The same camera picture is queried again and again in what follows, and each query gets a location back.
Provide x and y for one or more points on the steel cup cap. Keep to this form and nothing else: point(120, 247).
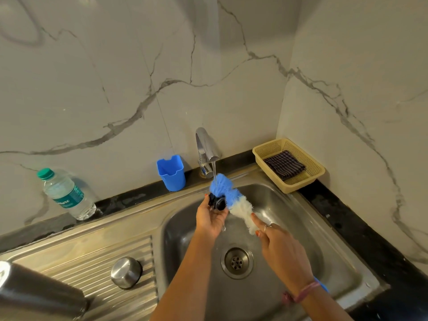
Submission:
point(126, 272)

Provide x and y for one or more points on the stainless steel flask body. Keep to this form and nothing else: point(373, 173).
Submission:
point(36, 292)

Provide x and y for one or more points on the blue white bottle brush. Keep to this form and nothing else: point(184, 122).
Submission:
point(234, 200)

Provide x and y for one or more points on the person's left forearm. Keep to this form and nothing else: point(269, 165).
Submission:
point(187, 280)

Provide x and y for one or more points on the yellow plastic basket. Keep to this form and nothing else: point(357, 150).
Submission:
point(314, 178)

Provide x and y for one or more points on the stainless steel sink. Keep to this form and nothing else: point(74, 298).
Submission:
point(317, 230)

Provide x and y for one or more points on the clear plastic water bottle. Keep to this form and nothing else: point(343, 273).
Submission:
point(65, 193)

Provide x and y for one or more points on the blue plastic brush holder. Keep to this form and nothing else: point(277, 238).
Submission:
point(171, 173)

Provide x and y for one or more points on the person's left hand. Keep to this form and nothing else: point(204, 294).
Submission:
point(209, 222)

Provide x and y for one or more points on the person's right hand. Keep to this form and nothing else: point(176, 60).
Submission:
point(284, 254)

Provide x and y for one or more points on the dark checked cloth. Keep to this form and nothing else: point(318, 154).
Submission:
point(284, 165)

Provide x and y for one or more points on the black stopper lid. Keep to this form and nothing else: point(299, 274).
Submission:
point(217, 202)

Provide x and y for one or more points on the chrome faucet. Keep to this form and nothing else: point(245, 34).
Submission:
point(205, 143)

